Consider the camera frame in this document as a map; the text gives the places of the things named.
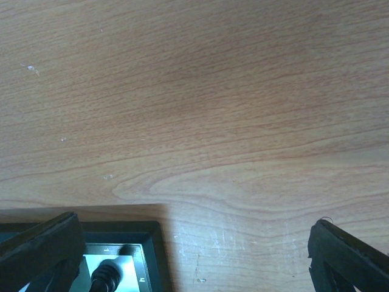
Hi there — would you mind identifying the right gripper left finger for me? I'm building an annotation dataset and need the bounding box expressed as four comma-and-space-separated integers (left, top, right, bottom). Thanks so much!
1, 212, 86, 291

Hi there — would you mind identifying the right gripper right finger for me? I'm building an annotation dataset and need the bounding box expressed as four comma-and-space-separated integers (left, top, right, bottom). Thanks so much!
308, 219, 388, 291

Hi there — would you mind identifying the black chess piece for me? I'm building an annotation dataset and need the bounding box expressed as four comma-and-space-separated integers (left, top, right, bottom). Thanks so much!
89, 259, 123, 292

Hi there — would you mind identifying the black white chess board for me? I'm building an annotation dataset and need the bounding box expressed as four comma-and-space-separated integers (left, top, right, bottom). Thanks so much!
0, 220, 173, 292

